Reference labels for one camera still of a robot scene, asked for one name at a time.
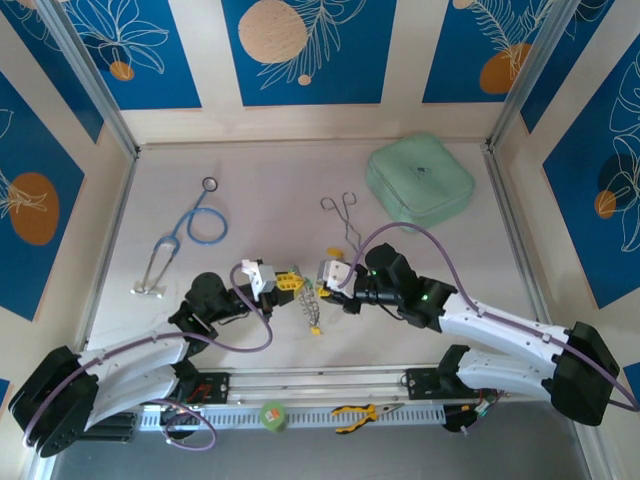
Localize slotted grey cable duct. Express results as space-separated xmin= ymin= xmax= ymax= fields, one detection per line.
xmin=139 ymin=403 xmax=446 ymax=430

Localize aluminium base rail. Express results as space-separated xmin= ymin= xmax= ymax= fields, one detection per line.
xmin=197 ymin=367 xmax=441 ymax=401

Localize blue stethoscope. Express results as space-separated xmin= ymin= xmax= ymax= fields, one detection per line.
xmin=130 ymin=177 xmax=229 ymax=300

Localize aluminium table edge rail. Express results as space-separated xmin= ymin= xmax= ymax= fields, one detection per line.
xmin=74 ymin=147 xmax=141 ymax=354
xmin=482 ymin=144 xmax=554 ymax=326

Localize steel forceps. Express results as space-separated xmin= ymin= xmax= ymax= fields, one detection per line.
xmin=320 ymin=190 xmax=364 ymax=254

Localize purple cable loop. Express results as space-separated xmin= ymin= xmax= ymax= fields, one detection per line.
xmin=162 ymin=399 xmax=219 ymax=454

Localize mint green zipper pouch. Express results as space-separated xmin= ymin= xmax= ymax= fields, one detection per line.
xmin=366 ymin=130 xmax=476 ymax=235

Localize aluminium frame post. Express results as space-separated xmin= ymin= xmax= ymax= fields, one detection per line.
xmin=34 ymin=0 xmax=141 ymax=159
xmin=484 ymin=0 xmax=585 ymax=151

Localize coloured wire bundle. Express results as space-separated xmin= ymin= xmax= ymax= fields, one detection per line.
xmin=442 ymin=389 xmax=510 ymax=439

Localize yellow handled pliers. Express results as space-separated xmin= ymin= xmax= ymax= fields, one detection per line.
xmin=330 ymin=402 xmax=405 ymax=434

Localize black extrusion stack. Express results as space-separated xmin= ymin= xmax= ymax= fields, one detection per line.
xmin=82 ymin=410 xmax=137 ymax=444

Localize green tape roll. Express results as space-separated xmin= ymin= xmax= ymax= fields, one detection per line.
xmin=259 ymin=399 xmax=287 ymax=433

